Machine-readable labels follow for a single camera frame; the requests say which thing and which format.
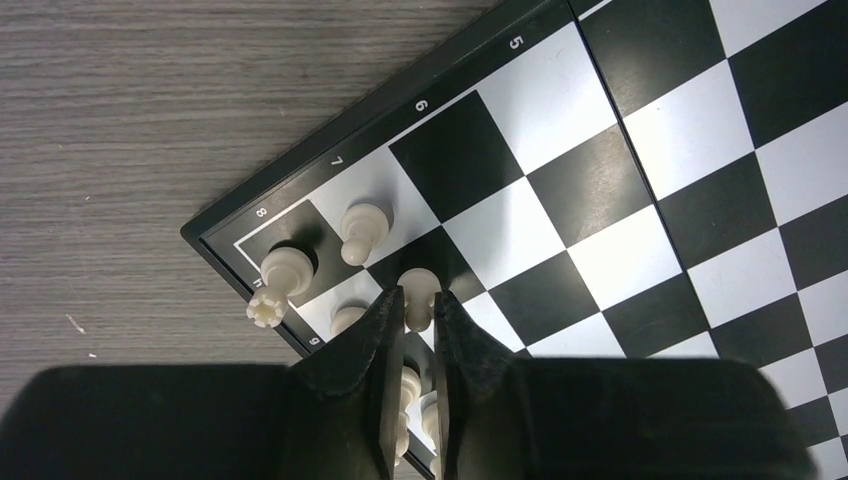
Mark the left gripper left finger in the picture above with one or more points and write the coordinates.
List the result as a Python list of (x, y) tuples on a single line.
[(332, 415)]

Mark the white pawn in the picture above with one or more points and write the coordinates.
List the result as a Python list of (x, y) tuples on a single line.
[(419, 287), (364, 227)]

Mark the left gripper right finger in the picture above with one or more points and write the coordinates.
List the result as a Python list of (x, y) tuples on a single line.
[(505, 416)]

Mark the black white chessboard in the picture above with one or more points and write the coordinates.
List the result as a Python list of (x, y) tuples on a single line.
[(601, 178)]

